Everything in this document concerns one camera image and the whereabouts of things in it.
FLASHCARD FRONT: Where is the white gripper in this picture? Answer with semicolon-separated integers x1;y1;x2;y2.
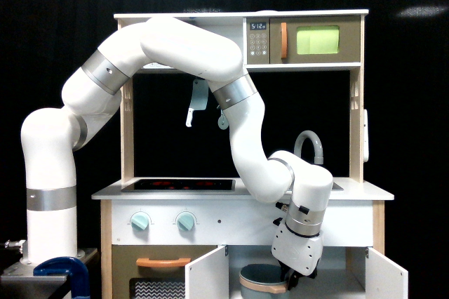
272;220;323;291

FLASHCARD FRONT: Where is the teal bowl with tan rim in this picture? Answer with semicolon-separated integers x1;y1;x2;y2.
239;264;290;299

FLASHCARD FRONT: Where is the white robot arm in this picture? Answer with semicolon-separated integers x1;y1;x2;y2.
20;16;333;287

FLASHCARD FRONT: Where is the left white cabinet door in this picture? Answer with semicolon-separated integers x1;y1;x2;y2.
185;245;229;299

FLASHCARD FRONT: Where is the white cabinet door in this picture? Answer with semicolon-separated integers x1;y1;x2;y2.
185;245;229;299
365;247;408;299

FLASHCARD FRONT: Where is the right white cabinet door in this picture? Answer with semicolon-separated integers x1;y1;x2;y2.
365;247;408;299

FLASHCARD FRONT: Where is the white wooden toy kitchen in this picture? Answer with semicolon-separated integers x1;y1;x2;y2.
94;9;393;298

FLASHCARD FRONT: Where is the grey toy sink basin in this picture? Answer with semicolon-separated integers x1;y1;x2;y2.
332;182;344;191

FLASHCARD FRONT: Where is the right teal stove knob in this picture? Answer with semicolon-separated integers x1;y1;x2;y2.
175;211;196;232

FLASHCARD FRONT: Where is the teal stove knob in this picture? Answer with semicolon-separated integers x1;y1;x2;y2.
175;211;196;232
130;211;151;231

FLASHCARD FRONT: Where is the grey toy faucet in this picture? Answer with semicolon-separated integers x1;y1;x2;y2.
293;130;323;166

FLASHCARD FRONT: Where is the white side-mounted holder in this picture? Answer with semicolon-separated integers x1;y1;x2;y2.
363;109;370;163

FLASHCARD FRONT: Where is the left teal stove knob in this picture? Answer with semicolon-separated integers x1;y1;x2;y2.
130;211;151;231

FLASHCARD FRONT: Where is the toy pizza cutter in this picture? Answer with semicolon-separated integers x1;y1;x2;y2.
217;110;229;130

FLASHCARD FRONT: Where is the black toy stovetop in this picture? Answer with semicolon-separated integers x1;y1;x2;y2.
121;178;235;192

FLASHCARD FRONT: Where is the toy cleaver knife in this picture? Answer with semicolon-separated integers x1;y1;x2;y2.
185;79;209;128

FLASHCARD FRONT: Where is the blue clamp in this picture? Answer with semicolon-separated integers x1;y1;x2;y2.
33;257;91;299

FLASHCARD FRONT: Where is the grey toy range hood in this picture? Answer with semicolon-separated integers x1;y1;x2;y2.
143;62;171;69

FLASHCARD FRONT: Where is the toy oven door orange handle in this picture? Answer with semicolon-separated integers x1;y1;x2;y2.
111;245;218;299

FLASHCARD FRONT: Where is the toy microwave with orange handle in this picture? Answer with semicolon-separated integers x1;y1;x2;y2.
246;15;361;65

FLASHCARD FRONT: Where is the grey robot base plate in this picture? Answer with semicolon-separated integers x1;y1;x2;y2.
1;240;99;287

